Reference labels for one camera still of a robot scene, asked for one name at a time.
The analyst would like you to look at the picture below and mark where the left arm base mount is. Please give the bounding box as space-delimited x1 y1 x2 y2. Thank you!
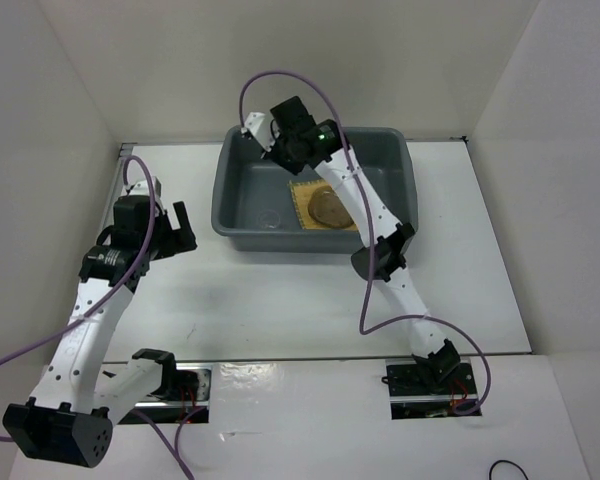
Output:
93 358 211 426

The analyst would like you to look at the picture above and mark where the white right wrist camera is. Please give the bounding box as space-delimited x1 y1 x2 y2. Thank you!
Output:
241 112 276 152

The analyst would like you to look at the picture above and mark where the aluminium table edge rail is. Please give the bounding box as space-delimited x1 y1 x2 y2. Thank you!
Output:
96 142 135 236

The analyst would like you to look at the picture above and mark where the black cable loop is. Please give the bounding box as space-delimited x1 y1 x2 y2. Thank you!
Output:
489 459 529 480

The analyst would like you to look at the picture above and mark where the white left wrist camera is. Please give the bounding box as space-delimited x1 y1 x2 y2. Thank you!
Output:
123 176 164 214

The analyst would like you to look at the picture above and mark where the clear glass plate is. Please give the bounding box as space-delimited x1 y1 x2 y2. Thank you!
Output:
308 186 354 229

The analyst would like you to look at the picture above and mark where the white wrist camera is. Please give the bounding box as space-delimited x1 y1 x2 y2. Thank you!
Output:
123 176 164 214
241 112 276 152

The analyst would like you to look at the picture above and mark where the grey plastic bin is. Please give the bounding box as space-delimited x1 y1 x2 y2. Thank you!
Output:
211 126 419 254

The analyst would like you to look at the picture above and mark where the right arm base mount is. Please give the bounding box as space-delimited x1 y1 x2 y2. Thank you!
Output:
381 360 479 420

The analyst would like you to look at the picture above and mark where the yellow woven placemat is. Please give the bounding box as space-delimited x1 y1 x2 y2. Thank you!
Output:
289 180 357 232

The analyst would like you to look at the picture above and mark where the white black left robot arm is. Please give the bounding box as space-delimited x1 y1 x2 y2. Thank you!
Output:
2 195 199 468

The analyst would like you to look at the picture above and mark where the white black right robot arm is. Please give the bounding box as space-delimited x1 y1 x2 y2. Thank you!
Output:
270 96 460 393

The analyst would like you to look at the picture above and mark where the clear plastic cup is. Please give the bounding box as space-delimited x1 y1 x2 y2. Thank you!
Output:
256 209 282 230

